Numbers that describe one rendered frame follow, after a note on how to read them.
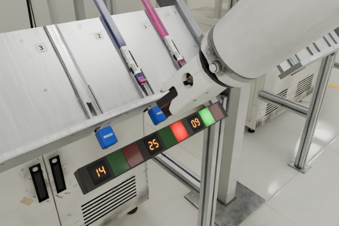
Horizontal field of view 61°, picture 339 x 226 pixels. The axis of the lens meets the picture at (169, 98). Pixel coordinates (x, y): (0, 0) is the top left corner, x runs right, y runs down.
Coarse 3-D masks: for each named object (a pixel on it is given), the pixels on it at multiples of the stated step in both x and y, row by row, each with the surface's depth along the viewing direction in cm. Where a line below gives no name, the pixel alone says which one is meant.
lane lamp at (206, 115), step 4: (204, 108) 61; (200, 112) 60; (204, 112) 61; (208, 112) 61; (204, 116) 60; (208, 116) 61; (212, 116) 61; (204, 120) 60; (208, 120) 60; (212, 120) 61; (208, 124) 60
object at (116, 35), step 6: (96, 0) 57; (96, 6) 57; (102, 6) 57; (102, 12) 56; (108, 12) 57; (108, 18) 56; (108, 24) 56; (114, 24) 56; (114, 30) 56; (114, 36) 56; (120, 36) 56; (120, 42) 55; (138, 78) 54; (144, 78) 54; (138, 84) 54
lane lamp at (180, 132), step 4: (172, 124) 56; (176, 124) 56; (180, 124) 57; (172, 128) 55; (176, 128) 56; (180, 128) 56; (184, 128) 57; (176, 132) 55; (180, 132) 56; (184, 132) 56; (176, 136) 55; (180, 136) 56; (184, 136) 56; (188, 136) 56; (180, 140) 55
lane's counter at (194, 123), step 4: (192, 116) 59; (196, 116) 59; (188, 120) 58; (192, 120) 58; (196, 120) 59; (200, 120) 59; (192, 124) 58; (196, 124) 59; (200, 124) 59; (192, 128) 58; (196, 128) 58; (200, 128) 59
